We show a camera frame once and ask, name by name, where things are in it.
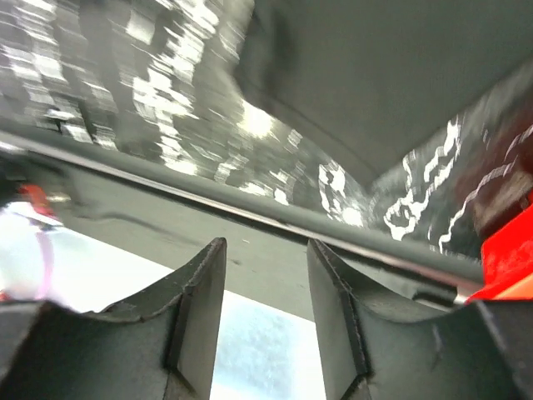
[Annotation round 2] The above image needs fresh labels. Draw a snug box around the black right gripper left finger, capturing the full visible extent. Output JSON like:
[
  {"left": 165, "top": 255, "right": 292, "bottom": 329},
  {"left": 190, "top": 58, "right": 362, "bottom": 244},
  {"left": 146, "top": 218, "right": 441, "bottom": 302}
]
[{"left": 1, "top": 237, "right": 227, "bottom": 399}]

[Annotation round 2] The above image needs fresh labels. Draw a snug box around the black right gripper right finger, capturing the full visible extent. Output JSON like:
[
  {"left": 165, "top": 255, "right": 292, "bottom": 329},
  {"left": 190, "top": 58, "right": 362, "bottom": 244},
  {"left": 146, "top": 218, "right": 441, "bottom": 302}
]
[{"left": 306, "top": 240, "right": 532, "bottom": 399}]

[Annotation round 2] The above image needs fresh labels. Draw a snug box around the black t shirt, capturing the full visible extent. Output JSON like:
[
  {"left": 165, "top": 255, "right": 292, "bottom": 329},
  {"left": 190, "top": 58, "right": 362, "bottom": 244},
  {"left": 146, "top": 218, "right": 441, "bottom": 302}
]
[{"left": 232, "top": 0, "right": 533, "bottom": 187}]

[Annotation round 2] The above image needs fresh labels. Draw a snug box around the red plastic bin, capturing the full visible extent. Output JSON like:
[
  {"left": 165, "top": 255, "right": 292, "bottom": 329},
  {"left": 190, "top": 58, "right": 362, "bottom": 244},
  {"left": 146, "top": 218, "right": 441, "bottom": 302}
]
[{"left": 467, "top": 207, "right": 532, "bottom": 302}]

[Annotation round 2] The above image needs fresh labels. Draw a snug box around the black aluminium table edge rail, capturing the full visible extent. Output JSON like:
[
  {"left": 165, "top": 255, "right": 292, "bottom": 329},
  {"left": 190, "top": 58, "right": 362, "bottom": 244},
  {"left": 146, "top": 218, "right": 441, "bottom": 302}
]
[{"left": 1, "top": 132, "right": 482, "bottom": 318}]

